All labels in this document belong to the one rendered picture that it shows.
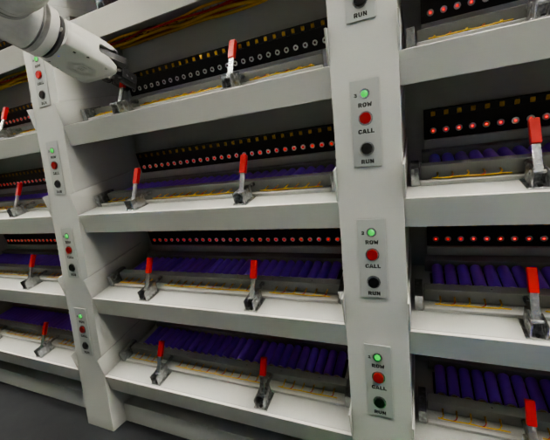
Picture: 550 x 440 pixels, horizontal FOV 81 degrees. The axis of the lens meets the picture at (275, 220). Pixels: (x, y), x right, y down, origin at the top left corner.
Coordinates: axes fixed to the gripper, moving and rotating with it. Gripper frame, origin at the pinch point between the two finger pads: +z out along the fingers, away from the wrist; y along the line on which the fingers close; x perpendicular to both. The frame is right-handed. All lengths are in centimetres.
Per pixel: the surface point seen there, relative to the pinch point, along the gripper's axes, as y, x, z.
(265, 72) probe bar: 31.3, -3.4, 3.8
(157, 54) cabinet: -4.2, 14.2, 12.9
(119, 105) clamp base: 1.0, -6.5, -1.7
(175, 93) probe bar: 10.4, -3.4, 3.8
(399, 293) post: 53, -42, 6
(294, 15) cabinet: 33.3, 13.7, 13.1
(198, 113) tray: 20.1, -11.1, -0.5
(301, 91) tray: 39.8, -10.8, -0.7
